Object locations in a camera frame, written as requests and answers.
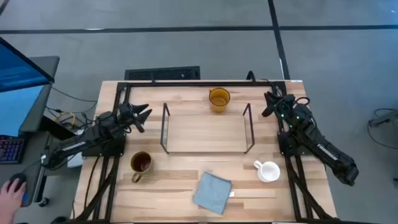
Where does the long black hanging cable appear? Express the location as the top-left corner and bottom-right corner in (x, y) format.
(83, 155), (101, 215)

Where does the yellow cable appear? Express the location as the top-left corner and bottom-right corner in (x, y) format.
(54, 111), (77, 129)

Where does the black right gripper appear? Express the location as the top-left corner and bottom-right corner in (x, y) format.
(262, 91), (296, 118)

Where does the grey-blue folded cloth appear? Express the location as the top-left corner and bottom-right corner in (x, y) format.
(192, 171), (236, 215)

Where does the brown ceramic mug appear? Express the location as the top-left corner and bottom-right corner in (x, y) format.
(129, 151), (154, 184)

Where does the thin black desk cable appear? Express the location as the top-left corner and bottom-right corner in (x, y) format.
(51, 86), (99, 104)

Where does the dark grey workstation desk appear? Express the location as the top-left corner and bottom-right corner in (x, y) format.
(0, 55), (60, 208)

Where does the black backlit keyboard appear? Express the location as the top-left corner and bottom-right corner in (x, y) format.
(0, 135), (25, 165)

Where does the person's hand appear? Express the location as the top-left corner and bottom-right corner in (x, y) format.
(0, 179), (28, 224)

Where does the tilted computer monitor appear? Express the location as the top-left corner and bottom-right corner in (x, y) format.
(0, 37), (56, 93)

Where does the white ceramic mug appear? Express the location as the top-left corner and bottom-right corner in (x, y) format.
(253, 160), (281, 184)

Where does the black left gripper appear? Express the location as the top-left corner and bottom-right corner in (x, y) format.
(116, 101), (154, 134)

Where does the amber glass mug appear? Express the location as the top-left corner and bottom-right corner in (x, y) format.
(208, 87), (231, 113)

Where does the black floor cable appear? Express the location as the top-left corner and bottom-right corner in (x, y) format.
(366, 107), (398, 150)

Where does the white box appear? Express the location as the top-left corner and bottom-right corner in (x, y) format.
(67, 151), (85, 169)

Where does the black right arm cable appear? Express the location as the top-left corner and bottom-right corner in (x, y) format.
(292, 96), (312, 110)

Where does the black ventilated box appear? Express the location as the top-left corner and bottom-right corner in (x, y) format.
(124, 65), (201, 81)

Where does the grey floor stand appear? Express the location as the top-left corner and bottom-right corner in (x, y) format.
(368, 108), (398, 128)

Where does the black computer mouse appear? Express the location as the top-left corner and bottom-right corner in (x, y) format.
(8, 172), (29, 203)

